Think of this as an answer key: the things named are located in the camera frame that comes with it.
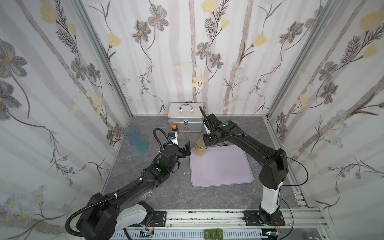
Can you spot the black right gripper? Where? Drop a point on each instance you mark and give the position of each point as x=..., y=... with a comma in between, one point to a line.
x=208, y=127

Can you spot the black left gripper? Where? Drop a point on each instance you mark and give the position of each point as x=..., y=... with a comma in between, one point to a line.
x=182, y=149

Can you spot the amber drinking glass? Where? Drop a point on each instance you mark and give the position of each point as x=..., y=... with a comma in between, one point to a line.
x=200, y=147

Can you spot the lilac plastic tray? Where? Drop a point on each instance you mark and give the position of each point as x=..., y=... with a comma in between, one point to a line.
x=220, y=166

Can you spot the blue plastic cup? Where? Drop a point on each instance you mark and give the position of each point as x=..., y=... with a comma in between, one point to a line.
x=137, y=141

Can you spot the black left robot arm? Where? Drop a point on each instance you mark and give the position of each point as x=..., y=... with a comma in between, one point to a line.
x=98, y=220

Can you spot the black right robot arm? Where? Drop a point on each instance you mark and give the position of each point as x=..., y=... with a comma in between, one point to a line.
x=274, y=163

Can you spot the brown bottle orange cap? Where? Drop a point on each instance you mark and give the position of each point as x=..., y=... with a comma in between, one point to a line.
x=174, y=128

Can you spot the silver metal first-aid case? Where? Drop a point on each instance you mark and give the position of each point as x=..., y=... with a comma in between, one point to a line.
x=186, y=116

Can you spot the clear glass front left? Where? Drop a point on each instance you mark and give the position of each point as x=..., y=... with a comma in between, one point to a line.
x=148, y=196

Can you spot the green terminal block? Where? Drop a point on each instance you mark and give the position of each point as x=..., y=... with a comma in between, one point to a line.
x=213, y=234

